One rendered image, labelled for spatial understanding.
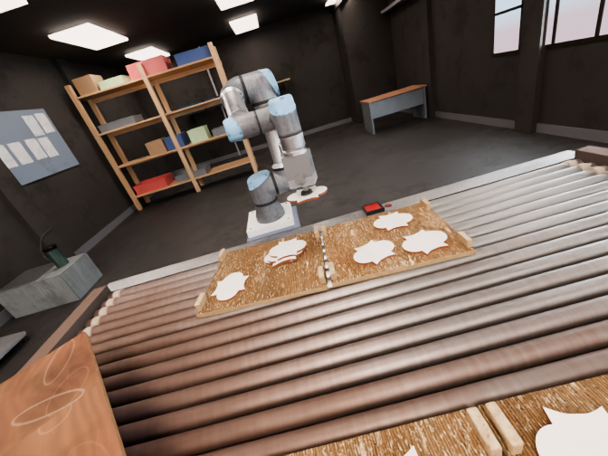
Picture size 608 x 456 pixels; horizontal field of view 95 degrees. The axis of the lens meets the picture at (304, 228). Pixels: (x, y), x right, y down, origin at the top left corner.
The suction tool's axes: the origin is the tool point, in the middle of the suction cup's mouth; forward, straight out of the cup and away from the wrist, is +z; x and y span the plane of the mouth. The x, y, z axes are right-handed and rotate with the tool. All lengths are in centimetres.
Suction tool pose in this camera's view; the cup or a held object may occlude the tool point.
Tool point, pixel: (308, 196)
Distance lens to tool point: 95.1
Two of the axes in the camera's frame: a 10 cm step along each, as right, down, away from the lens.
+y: 9.5, -1.5, -2.8
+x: 1.8, -5.0, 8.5
